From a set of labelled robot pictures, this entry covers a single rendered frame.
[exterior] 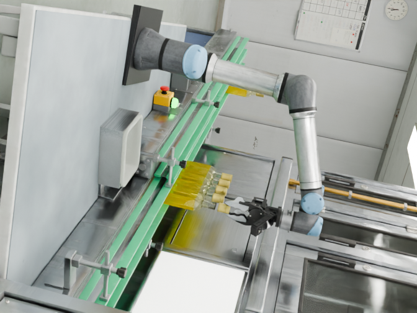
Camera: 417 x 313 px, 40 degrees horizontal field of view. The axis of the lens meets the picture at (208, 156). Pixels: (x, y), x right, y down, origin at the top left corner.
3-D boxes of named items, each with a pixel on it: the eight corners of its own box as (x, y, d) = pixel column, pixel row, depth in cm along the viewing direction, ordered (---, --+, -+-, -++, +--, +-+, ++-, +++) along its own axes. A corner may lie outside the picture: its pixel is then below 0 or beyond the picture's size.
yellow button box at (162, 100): (151, 108, 247) (168, 112, 246) (152, 93, 243) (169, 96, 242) (156, 103, 253) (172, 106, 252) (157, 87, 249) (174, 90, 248)
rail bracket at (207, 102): (189, 103, 262) (218, 109, 260) (191, 88, 258) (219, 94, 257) (192, 100, 265) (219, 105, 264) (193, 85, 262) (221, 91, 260)
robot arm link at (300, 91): (316, 69, 191) (331, 214, 192) (315, 72, 201) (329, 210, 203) (281, 74, 192) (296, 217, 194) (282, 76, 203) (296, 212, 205)
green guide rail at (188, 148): (153, 176, 218) (174, 181, 217) (154, 173, 217) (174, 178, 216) (235, 48, 370) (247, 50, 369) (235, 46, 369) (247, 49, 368)
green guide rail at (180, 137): (155, 159, 214) (175, 163, 213) (155, 156, 214) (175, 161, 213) (237, 37, 366) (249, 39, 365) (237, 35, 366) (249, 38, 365)
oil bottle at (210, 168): (163, 172, 237) (213, 184, 234) (164, 161, 234) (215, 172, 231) (167, 166, 242) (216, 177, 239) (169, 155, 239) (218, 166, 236)
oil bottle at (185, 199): (146, 200, 217) (200, 213, 214) (147, 188, 214) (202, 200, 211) (151, 192, 222) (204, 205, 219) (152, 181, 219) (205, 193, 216)
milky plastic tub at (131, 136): (98, 184, 197) (122, 190, 195) (101, 127, 186) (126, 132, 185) (116, 161, 212) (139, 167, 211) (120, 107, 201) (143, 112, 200)
